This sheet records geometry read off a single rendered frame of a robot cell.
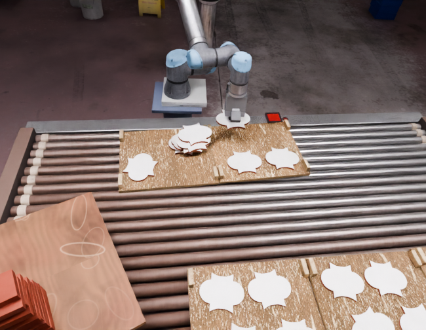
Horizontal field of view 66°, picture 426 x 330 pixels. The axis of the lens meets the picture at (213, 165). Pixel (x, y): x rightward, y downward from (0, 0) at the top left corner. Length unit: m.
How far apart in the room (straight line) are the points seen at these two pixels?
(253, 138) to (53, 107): 2.28
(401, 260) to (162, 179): 0.95
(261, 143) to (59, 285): 1.01
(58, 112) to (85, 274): 2.42
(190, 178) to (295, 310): 0.63
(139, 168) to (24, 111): 2.19
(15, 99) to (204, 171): 2.55
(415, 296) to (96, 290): 1.03
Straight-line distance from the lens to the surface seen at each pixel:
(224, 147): 1.51
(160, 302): 1.14
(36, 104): 3.51
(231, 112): 1.39
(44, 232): 1.20
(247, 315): 1.13
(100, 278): 1.07
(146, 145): 1.52
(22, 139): 1.67
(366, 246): 1.41
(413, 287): 1.38
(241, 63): 1.28
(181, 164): 1.43
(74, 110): 3.33
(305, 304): 1.18
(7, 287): 0.86
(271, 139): 1.60
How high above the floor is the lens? 2.00
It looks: 48 degrees down
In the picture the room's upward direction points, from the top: 6 degrees clockwise
